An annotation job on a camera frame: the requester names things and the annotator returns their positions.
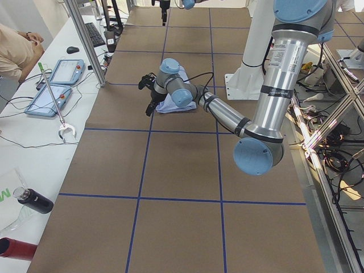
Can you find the metal reacher grabber tool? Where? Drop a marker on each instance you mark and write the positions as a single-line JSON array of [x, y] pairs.
[[64, 126]]

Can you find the blue teach pendant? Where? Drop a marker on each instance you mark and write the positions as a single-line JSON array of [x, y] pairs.
[[42, 104], [67, 71]]

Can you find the black computer mouse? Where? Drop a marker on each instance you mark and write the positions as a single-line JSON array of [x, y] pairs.
[[71, 50]]

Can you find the white pedestal column base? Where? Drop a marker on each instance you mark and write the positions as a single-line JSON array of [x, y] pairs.
[[246, 82]]

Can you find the upper blue teach pendant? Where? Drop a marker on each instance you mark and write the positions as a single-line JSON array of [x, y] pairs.
[[67, 71]]

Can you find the person in beige shirt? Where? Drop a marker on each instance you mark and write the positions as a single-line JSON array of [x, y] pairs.
[[20, 52]]

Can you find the lower blue teach pendant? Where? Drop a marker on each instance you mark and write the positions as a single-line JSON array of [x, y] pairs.
[[42, 104]]

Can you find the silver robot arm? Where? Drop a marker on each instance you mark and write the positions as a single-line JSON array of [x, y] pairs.
[[188, 4], [280, 33]]

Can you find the aluminium frame post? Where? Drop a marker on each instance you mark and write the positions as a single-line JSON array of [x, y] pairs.
[[85, 40]]

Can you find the black water bottle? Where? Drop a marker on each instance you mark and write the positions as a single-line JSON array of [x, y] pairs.
[[33, 200]]

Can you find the red water bottle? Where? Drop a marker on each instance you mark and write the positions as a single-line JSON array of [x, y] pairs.
[[15, 249]]

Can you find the black keyboard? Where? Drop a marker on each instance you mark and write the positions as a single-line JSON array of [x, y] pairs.
[[94, 35]]

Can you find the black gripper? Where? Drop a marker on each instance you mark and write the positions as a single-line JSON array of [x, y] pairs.
[[155, 96], [163, 11]]

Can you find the light blue striped shirt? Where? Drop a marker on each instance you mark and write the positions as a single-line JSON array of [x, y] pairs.
[[180, 100]]

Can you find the clear plastic bag green print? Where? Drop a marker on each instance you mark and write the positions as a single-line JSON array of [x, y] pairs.
[[13, 214]]

